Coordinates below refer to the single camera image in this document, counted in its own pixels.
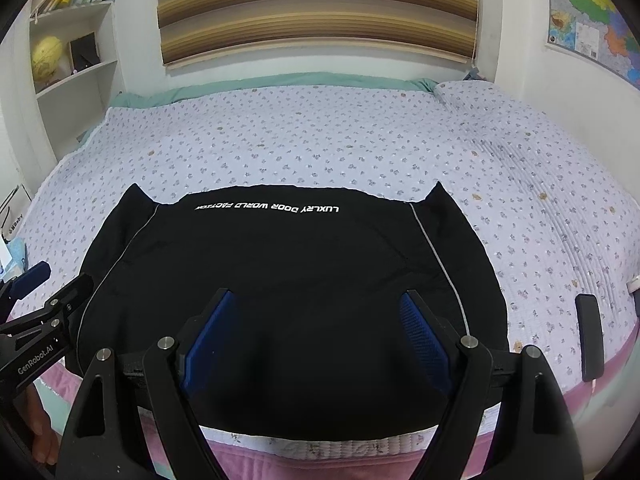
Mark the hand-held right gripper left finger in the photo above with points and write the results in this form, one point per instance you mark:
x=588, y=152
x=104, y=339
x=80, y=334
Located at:
x=207, y=340

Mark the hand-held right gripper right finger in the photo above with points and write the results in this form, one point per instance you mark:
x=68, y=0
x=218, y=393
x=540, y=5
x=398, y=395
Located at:
x=425, y=340

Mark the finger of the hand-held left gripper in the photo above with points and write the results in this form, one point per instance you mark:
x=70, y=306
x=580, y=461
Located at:
x=30, y=278
x=70, y=297

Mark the black hoodie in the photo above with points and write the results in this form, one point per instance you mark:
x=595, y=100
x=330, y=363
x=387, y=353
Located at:
x=300, y=280

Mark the person's left hand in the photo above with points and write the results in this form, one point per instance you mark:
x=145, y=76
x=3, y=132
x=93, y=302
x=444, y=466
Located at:
x=42, y=425

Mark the light blue cloth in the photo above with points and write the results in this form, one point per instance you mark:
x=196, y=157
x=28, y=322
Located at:
x=14, y=256

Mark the white cardboard box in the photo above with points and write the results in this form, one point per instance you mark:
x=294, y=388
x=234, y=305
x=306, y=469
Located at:
x=14, y=210

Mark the pink bed skirt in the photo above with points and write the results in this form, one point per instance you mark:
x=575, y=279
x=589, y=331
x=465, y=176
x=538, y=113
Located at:
x=310, y=465

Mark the black remote control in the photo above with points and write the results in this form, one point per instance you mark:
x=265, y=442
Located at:
x=589, y=337

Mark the white bookshelf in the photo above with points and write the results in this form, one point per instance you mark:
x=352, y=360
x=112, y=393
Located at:
x=85, y=75

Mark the white charger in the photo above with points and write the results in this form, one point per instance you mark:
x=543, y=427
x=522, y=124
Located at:
x=634, y=282

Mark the floral quilted bedspread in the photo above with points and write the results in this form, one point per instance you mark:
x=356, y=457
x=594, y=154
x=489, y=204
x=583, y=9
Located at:
x=325, y=145

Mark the yellow globe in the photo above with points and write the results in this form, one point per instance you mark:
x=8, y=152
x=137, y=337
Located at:
x=47, y=57

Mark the green bed sheet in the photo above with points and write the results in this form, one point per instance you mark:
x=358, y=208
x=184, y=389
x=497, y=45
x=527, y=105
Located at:
x=200, y=92

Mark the brown striped window blind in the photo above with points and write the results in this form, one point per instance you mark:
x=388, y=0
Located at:
x=320, y=10

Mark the black picture frame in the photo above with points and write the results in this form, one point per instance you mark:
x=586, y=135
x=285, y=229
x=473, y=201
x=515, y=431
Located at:
x=84, y=51

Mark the wall map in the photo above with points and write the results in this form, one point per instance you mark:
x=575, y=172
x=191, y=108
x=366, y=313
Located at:
x=595, y=5

